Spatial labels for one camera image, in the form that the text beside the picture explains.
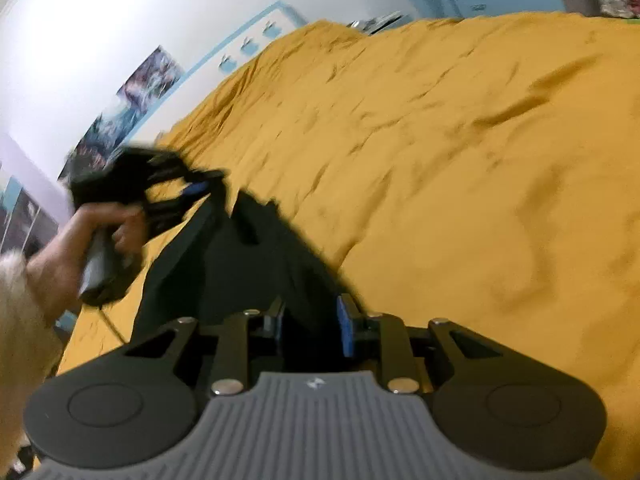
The purple and blue shelf unit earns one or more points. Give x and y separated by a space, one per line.
22 205

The black garment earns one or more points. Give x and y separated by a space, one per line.
260 270

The person's left forearm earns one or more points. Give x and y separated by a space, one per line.
35 300

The person's left hand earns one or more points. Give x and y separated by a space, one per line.
107 222

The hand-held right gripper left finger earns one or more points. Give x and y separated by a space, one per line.
274 325

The teal wall poster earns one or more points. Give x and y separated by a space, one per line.
112 125

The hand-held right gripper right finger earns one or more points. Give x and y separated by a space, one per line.
346 325

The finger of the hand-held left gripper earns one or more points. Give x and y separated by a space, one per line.
187 172
175 205

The purple wall poster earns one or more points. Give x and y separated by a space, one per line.
150 77

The dark brown wall poster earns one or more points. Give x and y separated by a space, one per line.
85 160

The white blue-bordered headboard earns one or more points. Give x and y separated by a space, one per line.
240 35

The yellow bed blanket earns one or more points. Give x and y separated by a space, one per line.
425 160

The dark striped object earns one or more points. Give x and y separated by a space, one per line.
377 22

